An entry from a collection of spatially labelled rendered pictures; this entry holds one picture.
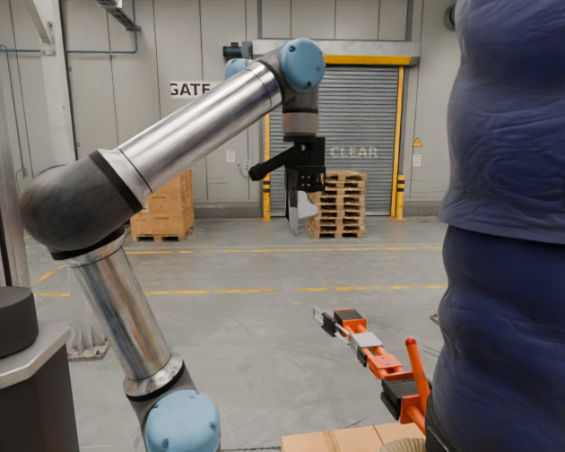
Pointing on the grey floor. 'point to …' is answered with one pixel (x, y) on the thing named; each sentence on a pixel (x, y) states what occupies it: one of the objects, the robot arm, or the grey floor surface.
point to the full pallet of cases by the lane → (167, 212)
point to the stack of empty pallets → (339, 204)
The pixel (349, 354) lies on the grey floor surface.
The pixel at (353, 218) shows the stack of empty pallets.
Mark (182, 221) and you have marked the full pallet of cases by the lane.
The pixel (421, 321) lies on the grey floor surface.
